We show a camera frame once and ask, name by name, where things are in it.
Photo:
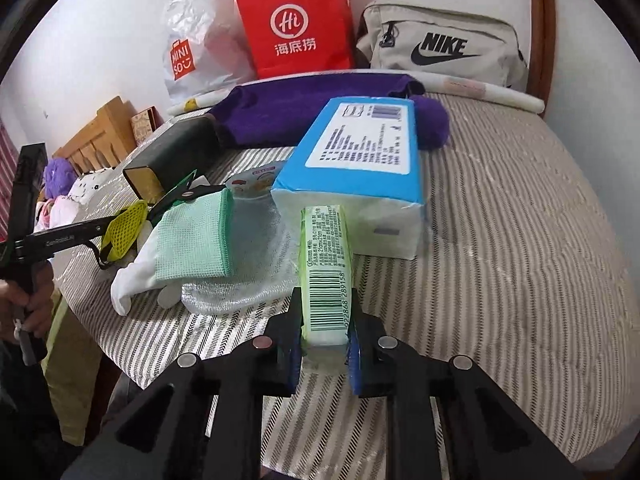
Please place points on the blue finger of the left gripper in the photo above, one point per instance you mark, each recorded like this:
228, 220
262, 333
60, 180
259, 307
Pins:
45, 244

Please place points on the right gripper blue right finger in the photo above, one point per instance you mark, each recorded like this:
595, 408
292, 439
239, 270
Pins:
368, 374

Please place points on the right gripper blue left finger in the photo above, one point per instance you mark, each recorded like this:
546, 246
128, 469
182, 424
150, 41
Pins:
285, 329

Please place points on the yellow mesh pouch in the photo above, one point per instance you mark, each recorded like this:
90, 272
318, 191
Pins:
123, 231

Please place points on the person's left hand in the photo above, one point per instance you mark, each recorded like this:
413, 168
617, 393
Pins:
39, 304

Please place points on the purple plush toy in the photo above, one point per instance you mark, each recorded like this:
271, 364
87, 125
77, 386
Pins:
58, 177

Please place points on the pink plush toy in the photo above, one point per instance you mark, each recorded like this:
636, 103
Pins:
54, 213

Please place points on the white spotted plush toy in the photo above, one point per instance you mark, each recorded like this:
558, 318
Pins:
85, 186

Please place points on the wooden headboard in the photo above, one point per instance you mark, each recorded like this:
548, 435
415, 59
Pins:
104, 142

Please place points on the white glove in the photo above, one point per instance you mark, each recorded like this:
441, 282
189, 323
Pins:
141, 276

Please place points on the brown patterned box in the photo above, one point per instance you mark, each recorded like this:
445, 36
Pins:
143, 124

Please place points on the dark green tea box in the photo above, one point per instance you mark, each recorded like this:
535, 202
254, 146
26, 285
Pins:
191, 145

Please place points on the green microfiber cloth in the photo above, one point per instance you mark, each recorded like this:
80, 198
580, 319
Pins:
193, 239

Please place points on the white persimmon wipe sachet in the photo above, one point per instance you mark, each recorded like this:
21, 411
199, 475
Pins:
254, 183

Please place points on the striped mattress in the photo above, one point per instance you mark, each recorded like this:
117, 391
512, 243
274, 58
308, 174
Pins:
519, 269

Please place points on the white Miniso plastic bag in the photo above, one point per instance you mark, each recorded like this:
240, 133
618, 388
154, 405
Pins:
206, 48

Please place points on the blue tissue pack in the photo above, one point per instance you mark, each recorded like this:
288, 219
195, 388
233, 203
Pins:
361, 154

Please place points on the purple towel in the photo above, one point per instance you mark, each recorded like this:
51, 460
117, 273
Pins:
277, 113

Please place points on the white rolled mat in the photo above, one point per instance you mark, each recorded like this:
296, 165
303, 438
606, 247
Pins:
435, 83

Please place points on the red paper bag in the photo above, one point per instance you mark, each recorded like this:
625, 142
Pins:
289, 37

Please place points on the beige Nike bag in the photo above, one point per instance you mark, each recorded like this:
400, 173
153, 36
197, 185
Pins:
395, 36

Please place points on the brown wooden door frame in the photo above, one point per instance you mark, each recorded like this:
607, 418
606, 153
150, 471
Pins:
542, 48

